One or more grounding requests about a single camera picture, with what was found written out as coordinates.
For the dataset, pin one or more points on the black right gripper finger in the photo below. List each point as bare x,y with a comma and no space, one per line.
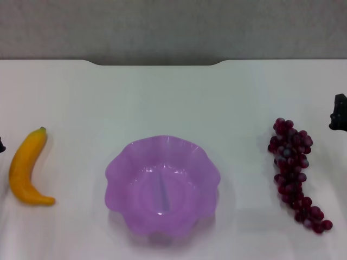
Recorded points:
340,116

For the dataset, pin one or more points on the purple wavy-edged plastic bowl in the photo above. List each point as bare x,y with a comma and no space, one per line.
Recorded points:
162,189

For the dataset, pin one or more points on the dark red grape bunch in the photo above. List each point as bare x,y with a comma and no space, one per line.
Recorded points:
291,162

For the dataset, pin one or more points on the yellow plastic banana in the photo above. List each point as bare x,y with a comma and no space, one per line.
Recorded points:
20,173

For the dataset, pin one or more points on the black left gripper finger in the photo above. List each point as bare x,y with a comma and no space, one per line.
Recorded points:
1,148

